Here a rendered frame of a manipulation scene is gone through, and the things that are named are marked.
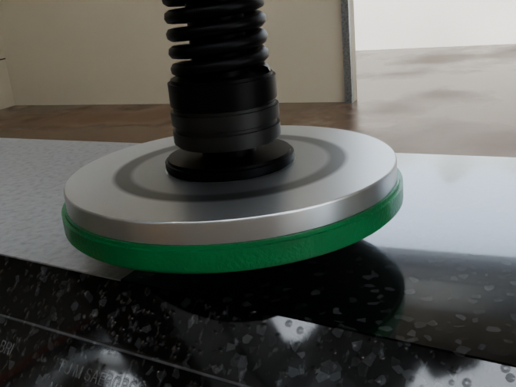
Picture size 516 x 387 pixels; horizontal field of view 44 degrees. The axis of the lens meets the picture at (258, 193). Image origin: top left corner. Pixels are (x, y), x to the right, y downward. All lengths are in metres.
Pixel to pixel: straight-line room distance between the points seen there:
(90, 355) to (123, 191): 0.10
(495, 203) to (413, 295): 0.16
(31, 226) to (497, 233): 0.35
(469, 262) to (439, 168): 0.19
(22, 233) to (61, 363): 0.14
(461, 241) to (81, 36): 6.28
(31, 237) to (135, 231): 0.18
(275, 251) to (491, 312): 0.11
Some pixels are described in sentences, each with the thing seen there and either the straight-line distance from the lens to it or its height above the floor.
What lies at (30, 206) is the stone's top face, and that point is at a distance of 0.59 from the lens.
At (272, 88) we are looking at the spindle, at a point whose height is 0.98.
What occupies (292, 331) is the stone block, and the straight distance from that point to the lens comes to 0.34.
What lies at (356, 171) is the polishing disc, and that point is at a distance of 0.38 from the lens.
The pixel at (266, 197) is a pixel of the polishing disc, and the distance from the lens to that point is 0.34.
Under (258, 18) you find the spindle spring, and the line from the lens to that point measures 0.39.
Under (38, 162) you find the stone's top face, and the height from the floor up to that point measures 0.87.
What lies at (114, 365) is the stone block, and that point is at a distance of 0.39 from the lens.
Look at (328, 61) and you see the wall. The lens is 5.48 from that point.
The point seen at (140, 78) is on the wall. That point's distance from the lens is 6.30.
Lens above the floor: 1.04
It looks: 18 degrees down
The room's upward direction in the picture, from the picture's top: 5 degrees counter-clockwise
